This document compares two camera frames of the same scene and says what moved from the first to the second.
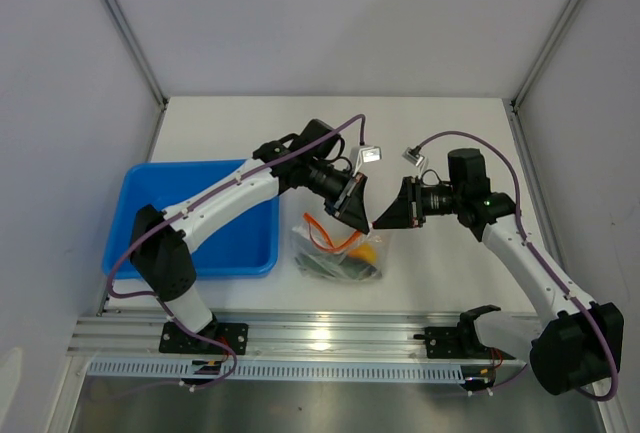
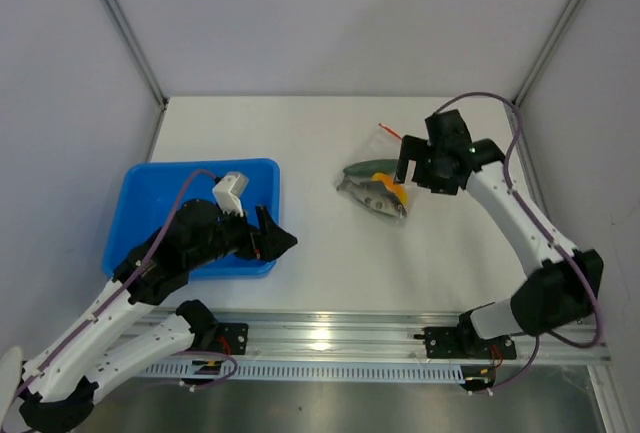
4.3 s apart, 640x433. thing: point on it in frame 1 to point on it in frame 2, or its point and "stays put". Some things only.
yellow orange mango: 364,251 to 397,189
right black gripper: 407,211 to 414,148
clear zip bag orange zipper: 354,259 to 368,179
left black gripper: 349,203 to 278,240
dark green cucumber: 338,267 to 372,167
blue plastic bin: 247,246 stays put
